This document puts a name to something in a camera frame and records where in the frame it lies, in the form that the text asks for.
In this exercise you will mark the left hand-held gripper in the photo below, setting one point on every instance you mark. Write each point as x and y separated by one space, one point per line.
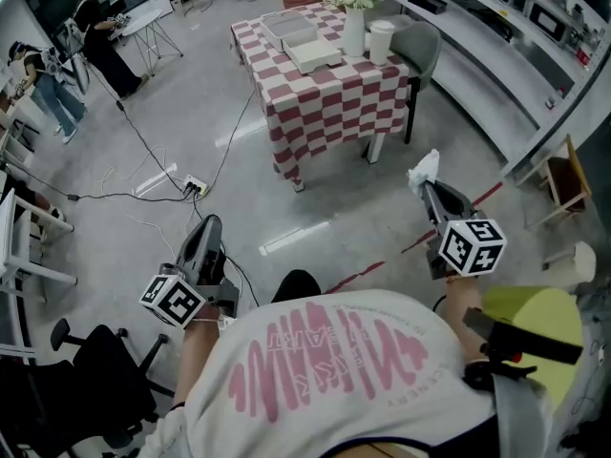
172 298

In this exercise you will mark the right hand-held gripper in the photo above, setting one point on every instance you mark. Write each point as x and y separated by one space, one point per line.
472 248

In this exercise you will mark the white paper item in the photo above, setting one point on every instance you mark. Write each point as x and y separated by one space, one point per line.
425 169

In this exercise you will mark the white box with grey inside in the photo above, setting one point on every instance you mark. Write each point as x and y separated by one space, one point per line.
288 27

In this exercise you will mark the person's right forearm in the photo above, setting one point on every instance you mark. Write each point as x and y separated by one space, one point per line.
465 313

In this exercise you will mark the person's left forearm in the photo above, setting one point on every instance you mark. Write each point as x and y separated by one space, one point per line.
195 365

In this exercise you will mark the black flat box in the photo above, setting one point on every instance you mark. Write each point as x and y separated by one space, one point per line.
427 1

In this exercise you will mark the white power strip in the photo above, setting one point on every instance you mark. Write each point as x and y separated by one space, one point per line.
195 185

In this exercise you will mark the person's black trouser leg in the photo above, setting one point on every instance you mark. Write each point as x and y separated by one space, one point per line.
296 286

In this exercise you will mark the wooden stool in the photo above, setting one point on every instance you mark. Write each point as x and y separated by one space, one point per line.
568 184

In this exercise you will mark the yellow-green seat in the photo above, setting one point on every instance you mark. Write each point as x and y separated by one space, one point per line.
534 308

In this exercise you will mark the white shelving unit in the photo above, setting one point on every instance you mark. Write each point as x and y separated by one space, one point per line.
482 65

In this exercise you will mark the white round stool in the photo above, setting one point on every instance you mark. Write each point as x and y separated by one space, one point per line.
580 260

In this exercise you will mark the red white checkered tablecloth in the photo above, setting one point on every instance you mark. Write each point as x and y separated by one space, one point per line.
324 103

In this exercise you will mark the grey chair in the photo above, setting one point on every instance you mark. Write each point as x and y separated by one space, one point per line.
420 48

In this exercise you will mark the white lidded cup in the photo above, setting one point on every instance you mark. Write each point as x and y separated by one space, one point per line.
382 41

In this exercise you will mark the white rack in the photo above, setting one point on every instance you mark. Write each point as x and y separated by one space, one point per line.
24 251

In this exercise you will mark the black office chair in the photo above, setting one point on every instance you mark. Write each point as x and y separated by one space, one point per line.
90 389

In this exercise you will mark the person's white pink-printed shirt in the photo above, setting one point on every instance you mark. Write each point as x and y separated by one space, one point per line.
334 375

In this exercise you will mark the white vase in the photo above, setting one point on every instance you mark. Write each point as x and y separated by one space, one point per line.
354 34

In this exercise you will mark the white round table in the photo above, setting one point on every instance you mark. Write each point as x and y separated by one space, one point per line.
141 22

